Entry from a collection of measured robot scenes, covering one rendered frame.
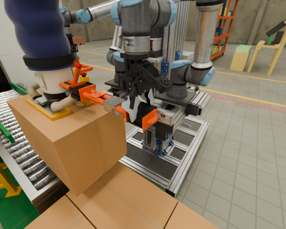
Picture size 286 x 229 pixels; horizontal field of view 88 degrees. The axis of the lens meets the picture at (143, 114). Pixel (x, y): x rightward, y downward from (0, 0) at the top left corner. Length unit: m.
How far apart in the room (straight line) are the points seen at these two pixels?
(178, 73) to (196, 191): 1.25
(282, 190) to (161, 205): 1.50
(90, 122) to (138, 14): 0.51
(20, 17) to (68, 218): 1.00
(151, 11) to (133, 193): 0.96
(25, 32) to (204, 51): 0.82
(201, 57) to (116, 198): 0.96
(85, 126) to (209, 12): 0.75
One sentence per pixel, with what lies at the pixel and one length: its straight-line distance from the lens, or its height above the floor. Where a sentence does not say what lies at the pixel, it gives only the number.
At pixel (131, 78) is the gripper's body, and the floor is 1.34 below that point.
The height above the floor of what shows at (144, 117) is 1.23.
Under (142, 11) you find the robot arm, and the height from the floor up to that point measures 1.50.
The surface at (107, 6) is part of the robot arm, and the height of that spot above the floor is 1.56.
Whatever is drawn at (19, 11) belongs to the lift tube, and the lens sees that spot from 0.86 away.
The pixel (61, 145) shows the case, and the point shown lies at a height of 1.04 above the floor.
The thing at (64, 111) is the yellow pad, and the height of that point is 1.09.
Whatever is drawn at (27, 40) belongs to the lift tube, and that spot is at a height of 1.41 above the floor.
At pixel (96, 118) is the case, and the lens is 0.77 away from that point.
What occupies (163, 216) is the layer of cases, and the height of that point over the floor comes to 0.54.
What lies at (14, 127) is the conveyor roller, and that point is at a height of 0.54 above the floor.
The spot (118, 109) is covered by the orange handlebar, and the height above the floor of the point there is 1.21.
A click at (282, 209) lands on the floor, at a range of 2.09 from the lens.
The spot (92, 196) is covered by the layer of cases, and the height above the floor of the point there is 0.54.
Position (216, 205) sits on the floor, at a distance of 1.79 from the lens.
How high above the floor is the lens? 1.48
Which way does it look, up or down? 32 degrees down
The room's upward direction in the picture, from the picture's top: straight up
